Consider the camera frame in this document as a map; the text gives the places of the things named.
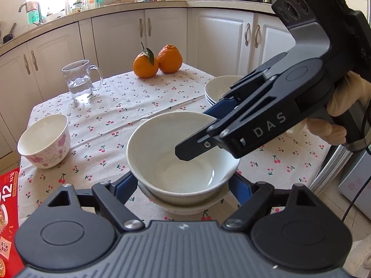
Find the orange with leaf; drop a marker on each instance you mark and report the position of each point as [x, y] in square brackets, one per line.
[145, 66]

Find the glass jar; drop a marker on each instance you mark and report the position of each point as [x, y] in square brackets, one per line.
[77, 7]

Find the metal bar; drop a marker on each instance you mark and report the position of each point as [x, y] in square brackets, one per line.
[327, 173]

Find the glass mug with water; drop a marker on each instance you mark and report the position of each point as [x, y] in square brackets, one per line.
[79, 84]

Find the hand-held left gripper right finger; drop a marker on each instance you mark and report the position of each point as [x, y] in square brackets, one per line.
[240, 188]

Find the grey storage box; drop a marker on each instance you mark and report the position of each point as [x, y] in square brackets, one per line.
[355, 179]

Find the person's cream jacket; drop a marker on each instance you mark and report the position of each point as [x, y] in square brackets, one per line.
[363, 260]

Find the cherry print tablecloth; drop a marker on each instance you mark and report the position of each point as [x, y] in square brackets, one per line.
[116, 121]

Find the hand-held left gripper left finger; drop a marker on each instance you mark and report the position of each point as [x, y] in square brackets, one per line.
[124, 188]

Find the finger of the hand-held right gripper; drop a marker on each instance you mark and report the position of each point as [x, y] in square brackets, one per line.
[217, 108]
[197, 147]

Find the white bowl with pale flowers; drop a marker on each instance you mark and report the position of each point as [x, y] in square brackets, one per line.
[185, 210]
[174, 165]

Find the kitchen faucet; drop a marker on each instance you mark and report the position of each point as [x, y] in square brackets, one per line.
[32, 10]

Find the small black frying pan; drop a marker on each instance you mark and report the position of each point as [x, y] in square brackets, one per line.
[8, 37]

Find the white kitchen cabinets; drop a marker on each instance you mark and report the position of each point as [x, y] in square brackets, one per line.
[217, 34]

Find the red cardboard box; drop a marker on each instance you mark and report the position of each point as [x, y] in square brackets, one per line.
[8, 208]

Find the white bowl with pink flowers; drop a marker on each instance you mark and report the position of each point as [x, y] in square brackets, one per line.
[43, 139]

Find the person's right hand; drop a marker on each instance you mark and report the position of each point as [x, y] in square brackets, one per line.
[353, 89]

